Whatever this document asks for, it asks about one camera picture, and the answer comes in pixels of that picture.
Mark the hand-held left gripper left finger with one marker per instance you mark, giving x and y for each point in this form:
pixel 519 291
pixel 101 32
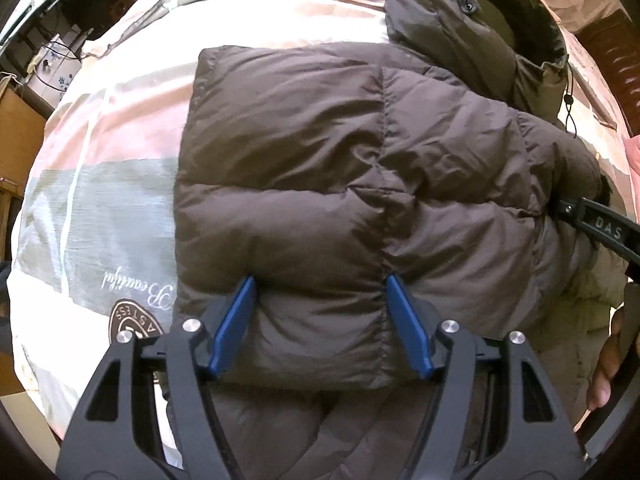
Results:
pixel 232 325

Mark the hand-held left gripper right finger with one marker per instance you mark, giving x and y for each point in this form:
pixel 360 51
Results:
pixel 407 325

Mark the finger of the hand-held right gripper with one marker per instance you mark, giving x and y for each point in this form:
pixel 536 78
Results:
pixel 600 225

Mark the brown puffer jacket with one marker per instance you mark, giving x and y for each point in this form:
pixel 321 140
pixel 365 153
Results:
pixel 310 170

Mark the person's right hand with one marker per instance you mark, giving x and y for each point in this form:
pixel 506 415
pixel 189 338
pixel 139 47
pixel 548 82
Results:
pixel 607 365

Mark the dark wooden headboard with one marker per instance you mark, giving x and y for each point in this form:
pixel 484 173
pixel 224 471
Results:
pixel 612 55

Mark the checked quilt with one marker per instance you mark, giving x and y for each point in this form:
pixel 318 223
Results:
pixel 115 170

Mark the wooden cabinet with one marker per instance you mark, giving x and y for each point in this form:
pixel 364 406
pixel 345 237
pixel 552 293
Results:
pixel 20 150

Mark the white floral box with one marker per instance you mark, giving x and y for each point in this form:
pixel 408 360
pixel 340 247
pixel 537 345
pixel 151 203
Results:
pixel 52 70

